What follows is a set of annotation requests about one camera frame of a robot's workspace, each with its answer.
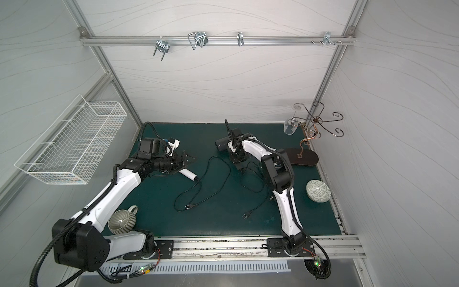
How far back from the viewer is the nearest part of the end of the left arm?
69cm

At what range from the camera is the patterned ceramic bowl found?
2.87 ft

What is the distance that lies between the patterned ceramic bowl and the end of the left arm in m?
0.60
